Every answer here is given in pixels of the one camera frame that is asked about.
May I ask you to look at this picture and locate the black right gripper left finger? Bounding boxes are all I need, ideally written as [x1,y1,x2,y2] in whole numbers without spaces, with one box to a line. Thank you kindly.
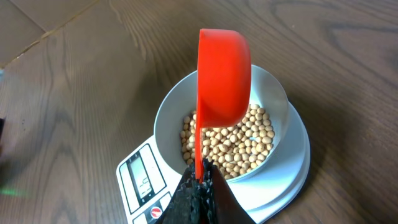
[155,165,207,224]

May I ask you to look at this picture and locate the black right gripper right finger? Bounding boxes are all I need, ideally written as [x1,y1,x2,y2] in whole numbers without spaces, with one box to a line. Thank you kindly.
[203,159,256,224]

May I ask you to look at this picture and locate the red plastic measuring scoop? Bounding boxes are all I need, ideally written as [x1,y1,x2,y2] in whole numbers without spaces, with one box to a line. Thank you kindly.
[195,29,251,182]

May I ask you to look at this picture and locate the white digital kitchen scale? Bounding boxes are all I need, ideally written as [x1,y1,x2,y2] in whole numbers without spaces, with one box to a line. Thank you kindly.
[116,106,310,223]

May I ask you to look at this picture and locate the soybeans in grey bowl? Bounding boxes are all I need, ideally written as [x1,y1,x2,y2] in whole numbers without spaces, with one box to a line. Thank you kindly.
[199,104,275,180]

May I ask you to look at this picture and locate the grey plastic bowl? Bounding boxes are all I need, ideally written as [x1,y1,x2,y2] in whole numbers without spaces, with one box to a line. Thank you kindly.
[154,65,289,183]

